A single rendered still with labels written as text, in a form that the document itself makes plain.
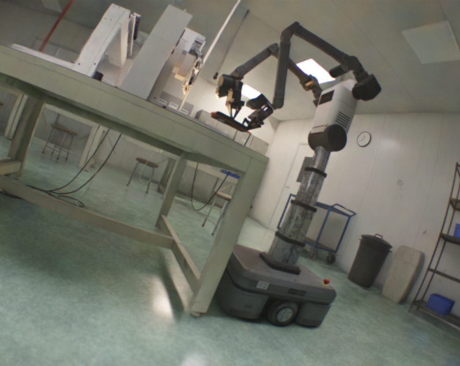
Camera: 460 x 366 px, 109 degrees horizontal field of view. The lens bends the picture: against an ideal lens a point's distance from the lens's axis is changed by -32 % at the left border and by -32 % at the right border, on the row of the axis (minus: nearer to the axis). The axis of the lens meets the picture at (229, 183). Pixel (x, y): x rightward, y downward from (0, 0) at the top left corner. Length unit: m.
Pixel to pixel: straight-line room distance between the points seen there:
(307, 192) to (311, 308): 0.64
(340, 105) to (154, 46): 1.02
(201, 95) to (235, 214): 5.18
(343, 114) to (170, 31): 1.01
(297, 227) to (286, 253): 0.16
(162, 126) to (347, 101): 1.06
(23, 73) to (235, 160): 0.84
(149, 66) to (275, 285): 1.11
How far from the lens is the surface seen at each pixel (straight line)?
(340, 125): 1.44
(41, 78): 0.91
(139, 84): 0.99
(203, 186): 5.50
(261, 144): 6.06
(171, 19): 1.12
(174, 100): 5.78
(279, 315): 1.29
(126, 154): 5.61
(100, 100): 0.84
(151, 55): 1.04
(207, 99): 6.01
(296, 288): 1.25
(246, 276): 1.11
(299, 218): 1.35
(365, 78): 1.44
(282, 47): 1.35
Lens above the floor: 0.59
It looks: 1 degrees up
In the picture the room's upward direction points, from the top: 22 degrees clockwise
